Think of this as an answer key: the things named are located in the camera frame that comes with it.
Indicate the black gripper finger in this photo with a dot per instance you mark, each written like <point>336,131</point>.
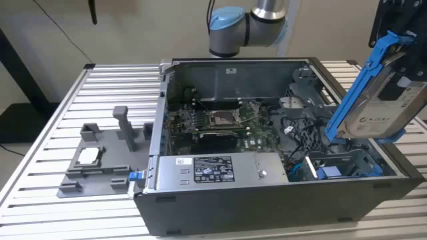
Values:
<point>377,25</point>
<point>416,55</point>

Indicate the CPU socket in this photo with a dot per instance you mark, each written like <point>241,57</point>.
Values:
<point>221,118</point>

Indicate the grey metal drive cage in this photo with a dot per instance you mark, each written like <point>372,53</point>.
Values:
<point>300,87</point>

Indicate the black RAM slot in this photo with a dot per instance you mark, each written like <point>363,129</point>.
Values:
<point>216,100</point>

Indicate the black hanging rod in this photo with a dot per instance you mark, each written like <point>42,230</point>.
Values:
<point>93,12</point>

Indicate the blue case latch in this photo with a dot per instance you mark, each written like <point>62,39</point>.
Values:
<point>133,175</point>

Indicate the black graphics card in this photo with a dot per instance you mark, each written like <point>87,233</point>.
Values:
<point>217,141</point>

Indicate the green motherboard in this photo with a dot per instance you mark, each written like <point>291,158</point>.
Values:
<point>256,135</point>

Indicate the silver CPU chip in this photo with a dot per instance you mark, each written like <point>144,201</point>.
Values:
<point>89,155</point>

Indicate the grey parts rack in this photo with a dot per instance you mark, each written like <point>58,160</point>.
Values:
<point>107,142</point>

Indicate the white upright post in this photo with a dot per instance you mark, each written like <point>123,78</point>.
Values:
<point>283,50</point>

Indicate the black desk stand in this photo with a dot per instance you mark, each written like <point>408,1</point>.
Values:
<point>22,120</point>

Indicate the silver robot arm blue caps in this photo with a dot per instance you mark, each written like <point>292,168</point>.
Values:
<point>229,37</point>

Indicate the silver power supply unit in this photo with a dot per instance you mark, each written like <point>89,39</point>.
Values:
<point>173,175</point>

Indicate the black open PC case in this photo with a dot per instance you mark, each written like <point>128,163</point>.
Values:
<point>249,210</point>

